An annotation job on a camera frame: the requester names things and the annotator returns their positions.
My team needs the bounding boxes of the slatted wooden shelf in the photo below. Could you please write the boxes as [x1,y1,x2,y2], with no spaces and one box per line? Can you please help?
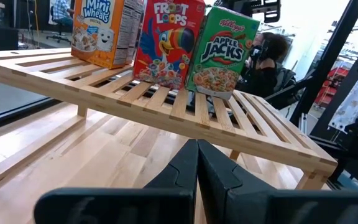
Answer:
[0,47,339,191]

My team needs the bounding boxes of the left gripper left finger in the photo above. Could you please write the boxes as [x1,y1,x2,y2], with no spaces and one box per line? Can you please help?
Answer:
[33,138,199,224]

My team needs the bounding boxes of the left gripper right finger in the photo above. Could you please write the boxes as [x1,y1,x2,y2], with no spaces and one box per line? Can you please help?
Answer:
[197,138,358,224]

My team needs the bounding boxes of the person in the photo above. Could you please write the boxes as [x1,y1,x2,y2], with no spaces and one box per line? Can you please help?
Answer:
[50,0,75,29]
[234,30,298,100]

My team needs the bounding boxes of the orange Mini Wheats cereal box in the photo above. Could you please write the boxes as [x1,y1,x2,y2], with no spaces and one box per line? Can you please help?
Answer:
[70,0,147,70]

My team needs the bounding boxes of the black office chair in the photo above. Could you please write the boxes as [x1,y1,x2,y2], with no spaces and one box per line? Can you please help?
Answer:
[45,21,73,44]

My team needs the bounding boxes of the red Froot Loops cereal box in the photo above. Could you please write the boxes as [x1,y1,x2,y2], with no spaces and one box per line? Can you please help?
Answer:
[132,0,207,91]

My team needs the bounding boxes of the green Apple Jacks cereal box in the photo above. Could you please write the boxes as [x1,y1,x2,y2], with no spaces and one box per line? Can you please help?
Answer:
[185,6,260,101]

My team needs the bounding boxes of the red metal cart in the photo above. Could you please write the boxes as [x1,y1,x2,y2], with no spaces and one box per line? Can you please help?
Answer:
[315,67,344,108]

